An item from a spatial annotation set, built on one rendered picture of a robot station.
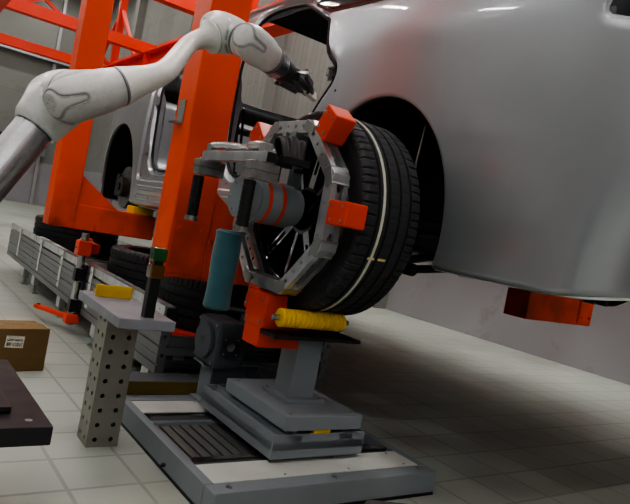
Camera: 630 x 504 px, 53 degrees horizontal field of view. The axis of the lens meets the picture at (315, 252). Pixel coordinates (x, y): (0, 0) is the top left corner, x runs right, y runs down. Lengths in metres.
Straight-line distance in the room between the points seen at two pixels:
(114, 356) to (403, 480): 0.99
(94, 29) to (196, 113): 2.03
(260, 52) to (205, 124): 0.59
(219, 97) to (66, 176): 1.97
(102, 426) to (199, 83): 1.24
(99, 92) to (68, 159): 2.62
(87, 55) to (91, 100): 2.69
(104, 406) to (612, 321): 4.90
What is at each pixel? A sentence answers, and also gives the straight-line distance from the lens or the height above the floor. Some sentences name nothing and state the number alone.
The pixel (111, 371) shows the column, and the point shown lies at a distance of 2.08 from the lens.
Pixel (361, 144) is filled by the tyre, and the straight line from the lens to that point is 1.87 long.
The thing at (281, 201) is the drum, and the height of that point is 0.86.
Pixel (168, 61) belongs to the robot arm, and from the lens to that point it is 1.78.
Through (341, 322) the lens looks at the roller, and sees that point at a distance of 2.03.
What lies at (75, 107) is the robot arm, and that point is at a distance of 1.62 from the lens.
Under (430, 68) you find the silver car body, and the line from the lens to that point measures 2.18.
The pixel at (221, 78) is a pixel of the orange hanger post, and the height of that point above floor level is 1.29.
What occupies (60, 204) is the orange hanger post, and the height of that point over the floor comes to 0.66.
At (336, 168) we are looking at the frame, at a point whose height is 0.98.
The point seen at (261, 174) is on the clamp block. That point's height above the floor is 0.91.
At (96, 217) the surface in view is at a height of 0.61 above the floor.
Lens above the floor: 0.79
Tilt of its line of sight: 2 degrees down
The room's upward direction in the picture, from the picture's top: 11 degrees clockwise
